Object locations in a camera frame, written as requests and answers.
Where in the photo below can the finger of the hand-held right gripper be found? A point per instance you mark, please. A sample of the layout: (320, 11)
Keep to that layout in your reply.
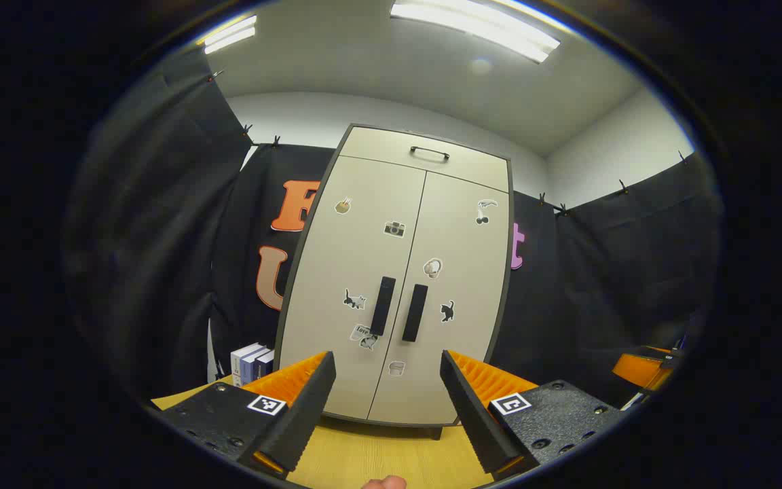
(639, 368)

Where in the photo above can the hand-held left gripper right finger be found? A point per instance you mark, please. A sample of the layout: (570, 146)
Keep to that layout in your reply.
(472, 421)

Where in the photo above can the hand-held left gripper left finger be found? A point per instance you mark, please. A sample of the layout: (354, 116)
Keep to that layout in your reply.
(303, 414)

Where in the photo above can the beige cabinet door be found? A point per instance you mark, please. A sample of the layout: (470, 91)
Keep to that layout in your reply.
(337, 272)
(466, 272)

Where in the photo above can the beige double-door shoe cabinet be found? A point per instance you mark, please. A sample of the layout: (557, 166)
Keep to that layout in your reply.
(377, 146)

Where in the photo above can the white blue printed paper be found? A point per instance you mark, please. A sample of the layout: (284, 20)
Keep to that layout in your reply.
(634, 401)

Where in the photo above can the dark blue box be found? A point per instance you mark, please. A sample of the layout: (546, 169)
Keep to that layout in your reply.
(264, 365)

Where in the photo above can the white blue box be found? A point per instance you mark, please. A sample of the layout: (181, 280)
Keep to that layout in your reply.
(250, 367)

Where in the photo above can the black backdrop cloth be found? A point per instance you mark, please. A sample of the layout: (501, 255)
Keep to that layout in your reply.
(160, 238)

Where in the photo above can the large ceiling light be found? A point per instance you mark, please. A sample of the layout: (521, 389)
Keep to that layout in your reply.
(479, 27)

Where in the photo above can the small ceiling light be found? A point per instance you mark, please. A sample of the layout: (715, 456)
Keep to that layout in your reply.
(228, 34)

